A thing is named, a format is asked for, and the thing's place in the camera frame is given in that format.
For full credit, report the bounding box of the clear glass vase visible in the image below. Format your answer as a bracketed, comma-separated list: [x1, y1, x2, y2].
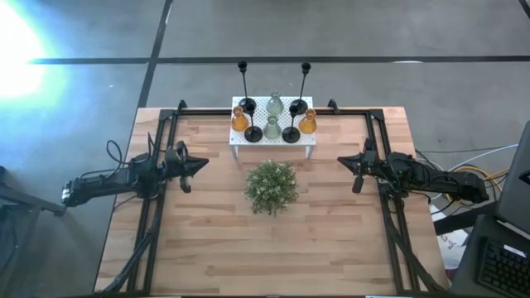
[265, 91, 285, 118]

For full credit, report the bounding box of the white perforated metal shelf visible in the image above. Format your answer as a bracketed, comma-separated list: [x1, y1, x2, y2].
[229, 95, 317, 161]

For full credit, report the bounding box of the green ribbed glass candle holder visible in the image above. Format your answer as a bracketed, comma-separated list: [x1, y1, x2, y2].
[263, 115, 283, 141]

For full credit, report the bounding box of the yellow cable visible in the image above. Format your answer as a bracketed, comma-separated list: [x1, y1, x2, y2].
[449, 164, 511, 204]

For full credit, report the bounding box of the short black metal candlestick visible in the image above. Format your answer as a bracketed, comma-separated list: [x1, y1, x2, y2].
[243, 103, 264, 144]
[281, 104, 301, 145]

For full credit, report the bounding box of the grey monitor back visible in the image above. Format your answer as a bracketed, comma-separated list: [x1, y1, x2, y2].
[494, 119, 530, 235]

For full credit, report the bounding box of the black floor stand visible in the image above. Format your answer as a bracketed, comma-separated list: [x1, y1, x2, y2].
[0, 165, 67, 298]

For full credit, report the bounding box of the white cable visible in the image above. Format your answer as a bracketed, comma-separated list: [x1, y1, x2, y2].
[449, 143, 519, 173]

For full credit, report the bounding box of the white paper sheet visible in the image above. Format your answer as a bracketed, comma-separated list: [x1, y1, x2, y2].
[430, 204, 469, 282]

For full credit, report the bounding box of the tall black metal candlestick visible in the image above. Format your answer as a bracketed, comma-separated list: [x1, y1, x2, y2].
[289, 61, 312, 116]
[237, 60, 258, 113]

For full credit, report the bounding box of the black aluminium table frame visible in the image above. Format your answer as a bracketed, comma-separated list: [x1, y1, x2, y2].
[99, 99, 446, 296]

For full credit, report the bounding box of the artificial green plant black pot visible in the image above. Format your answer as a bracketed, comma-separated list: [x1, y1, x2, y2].
[243, 160, 300, 216]

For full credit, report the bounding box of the dark side desk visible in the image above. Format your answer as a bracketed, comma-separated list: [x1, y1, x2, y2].
[449, 213, 530, 298]

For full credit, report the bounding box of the amber ribbed glass candle holder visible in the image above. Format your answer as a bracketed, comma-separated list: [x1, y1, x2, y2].
[298, 108, 318, 135]
[230, 105, 250, 133]

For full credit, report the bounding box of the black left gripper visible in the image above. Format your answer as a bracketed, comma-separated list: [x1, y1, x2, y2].
[162, 140, 210, 180]

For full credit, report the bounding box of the black keyboard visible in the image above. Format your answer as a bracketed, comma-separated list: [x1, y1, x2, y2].
[475, 236, 530, 298]

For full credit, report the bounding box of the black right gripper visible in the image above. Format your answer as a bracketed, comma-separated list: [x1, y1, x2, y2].
[336, 139, 391, 180]

